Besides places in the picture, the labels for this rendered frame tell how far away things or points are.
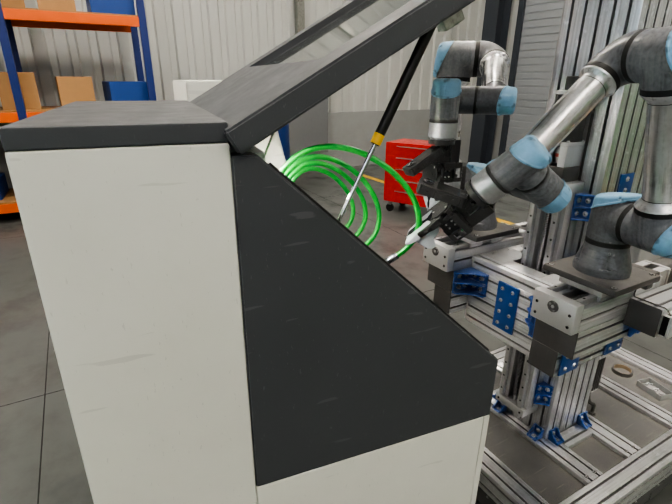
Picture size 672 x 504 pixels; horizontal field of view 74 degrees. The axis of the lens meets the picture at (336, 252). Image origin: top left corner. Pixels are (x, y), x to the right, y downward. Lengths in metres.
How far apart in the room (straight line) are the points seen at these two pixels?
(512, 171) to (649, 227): 0.47
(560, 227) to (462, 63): 0.64
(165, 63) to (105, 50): 0.78
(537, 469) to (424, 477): 0.83
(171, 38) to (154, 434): 6.96
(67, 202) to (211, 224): 0.19
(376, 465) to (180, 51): 6.94
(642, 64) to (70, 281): 1.19
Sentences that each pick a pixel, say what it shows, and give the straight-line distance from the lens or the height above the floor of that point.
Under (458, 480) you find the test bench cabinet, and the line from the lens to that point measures 1.32.
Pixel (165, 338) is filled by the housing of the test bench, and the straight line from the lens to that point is 0.78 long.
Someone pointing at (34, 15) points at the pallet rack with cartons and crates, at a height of 2.15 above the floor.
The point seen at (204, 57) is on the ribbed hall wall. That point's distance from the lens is 7.62.
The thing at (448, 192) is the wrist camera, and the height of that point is 1.33.
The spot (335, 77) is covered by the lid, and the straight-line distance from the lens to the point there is 0.71.
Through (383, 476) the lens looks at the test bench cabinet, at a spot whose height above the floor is 0.71.
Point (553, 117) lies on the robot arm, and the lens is 1.22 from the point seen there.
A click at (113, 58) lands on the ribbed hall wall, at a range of 7.44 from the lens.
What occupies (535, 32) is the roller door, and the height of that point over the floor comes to 2.28.
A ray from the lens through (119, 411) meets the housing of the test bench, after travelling 0.86.
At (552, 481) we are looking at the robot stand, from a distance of 1.98.
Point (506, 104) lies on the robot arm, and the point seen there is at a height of 1.50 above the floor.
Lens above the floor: 1.56
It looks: 21 degrees down
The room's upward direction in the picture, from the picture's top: straight up
